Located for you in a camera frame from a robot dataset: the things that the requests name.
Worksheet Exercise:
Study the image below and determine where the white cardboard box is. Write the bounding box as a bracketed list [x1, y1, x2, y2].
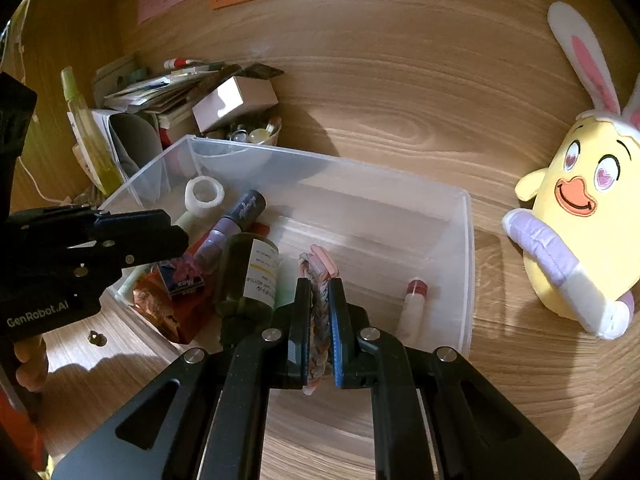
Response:
[191, 76, 279, 133]

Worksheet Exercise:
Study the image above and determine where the pile of books and papers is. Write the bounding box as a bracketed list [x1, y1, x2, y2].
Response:
[91, 55, 286, 136]

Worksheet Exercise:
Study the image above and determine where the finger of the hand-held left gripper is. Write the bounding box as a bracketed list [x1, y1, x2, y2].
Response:
[65, 224, 189, 286]
[7, 205, 173, 241]

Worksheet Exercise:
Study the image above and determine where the white tube with red cap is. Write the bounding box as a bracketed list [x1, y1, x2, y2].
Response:
[397, 277, 432, 341]

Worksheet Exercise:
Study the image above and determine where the person's left forearm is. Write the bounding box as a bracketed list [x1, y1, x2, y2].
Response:
[0, 390, 47, 472]

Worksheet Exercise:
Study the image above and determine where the bowl of small trinkets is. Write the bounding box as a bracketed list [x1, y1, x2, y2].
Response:
[222, 115, 283, 147]

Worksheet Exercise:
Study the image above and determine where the white rolled paper sheet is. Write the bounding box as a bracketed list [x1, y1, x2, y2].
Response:
[102, 110, 163, 181]

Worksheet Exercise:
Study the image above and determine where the yellow spray bottle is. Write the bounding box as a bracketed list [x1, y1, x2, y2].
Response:
[61, 66, 126, 196]

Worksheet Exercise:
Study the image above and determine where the yellow chick plush toy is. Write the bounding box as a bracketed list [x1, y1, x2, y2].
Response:
[501, 1, 640, 341]

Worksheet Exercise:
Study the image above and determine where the person's left hand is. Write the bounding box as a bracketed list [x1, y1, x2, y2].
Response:
[12, 335, 51, 393]

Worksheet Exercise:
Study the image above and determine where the green plastic bottle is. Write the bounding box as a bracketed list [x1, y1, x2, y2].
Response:
[214, 232, 282, 353]

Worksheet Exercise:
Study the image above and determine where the braided bracelet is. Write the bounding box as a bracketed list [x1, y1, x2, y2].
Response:
[298, 244, 342, 395]

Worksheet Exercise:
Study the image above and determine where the purple bottle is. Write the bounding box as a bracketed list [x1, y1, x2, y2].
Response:
[192, 189, 266, 273]

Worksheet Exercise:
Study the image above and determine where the pink printed packet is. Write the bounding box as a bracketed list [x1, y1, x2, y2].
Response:
[157, 255, 206, 298]

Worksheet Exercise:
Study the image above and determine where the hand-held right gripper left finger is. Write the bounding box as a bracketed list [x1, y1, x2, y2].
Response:
[50, 276, 316, 480]

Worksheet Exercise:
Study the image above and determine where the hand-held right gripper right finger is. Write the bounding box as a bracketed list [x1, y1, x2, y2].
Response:
[327, 277, 581, 480]

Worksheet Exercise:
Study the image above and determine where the pale green tube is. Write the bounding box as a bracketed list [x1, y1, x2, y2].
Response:
[120, 266, 151, 306]

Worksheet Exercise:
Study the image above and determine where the clear plastic bin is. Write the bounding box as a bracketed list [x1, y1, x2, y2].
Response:
[97, 134, 475, 361]

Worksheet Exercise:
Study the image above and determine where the red snack packet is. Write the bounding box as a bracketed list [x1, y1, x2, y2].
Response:
[132, 272, 216, 346]

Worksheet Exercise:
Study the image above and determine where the white tape roll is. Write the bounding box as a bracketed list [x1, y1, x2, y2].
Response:
[184, 176, 226, 218]

